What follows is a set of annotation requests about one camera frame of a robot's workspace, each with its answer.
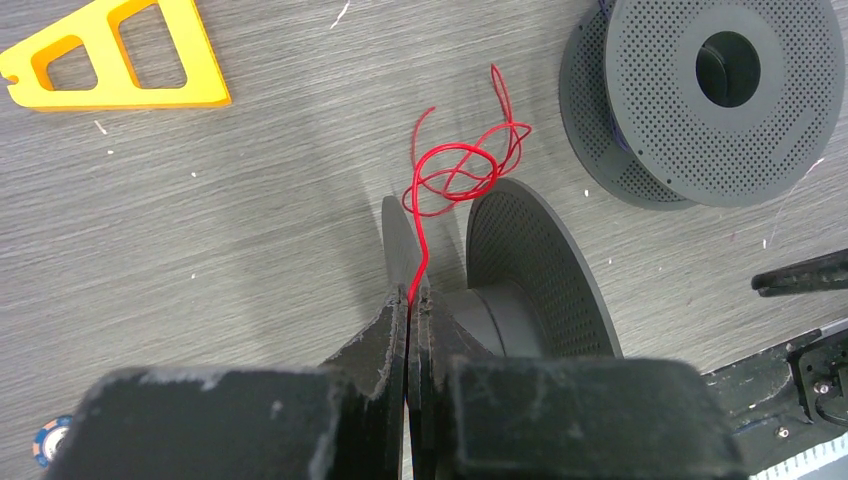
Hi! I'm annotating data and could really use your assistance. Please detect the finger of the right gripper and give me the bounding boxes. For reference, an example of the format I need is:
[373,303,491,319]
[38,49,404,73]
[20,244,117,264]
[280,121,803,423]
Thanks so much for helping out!
[751,249,847,297]

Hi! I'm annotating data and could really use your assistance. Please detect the grey spool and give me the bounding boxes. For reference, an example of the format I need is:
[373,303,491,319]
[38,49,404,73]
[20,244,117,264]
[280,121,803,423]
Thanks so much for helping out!
[380,177,625,362]
[559,0,846,210]

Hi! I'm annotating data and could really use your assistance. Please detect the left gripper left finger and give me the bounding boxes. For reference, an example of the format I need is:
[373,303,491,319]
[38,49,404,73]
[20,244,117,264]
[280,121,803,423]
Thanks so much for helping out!
[46,287,407,479]

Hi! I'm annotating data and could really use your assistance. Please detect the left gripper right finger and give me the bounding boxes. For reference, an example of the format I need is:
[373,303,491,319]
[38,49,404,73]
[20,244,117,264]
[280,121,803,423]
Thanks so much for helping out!
[407,289,748,479]

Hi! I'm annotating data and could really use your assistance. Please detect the thin red wire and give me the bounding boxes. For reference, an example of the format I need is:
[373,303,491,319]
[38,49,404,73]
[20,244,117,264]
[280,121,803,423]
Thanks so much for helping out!
[400,63,534,309]

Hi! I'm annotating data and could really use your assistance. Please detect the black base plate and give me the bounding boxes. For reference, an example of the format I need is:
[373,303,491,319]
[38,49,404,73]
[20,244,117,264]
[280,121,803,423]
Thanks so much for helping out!
[703,320,847,479]

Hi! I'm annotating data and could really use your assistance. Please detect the yellow triangular plastic piece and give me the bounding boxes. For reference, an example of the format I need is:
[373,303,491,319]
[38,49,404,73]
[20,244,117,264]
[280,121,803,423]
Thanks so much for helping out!
[0,0,233,113]

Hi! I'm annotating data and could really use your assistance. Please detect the small round connector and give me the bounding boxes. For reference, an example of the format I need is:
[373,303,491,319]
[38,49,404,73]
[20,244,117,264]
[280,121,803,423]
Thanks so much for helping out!
[32,415,72,468]

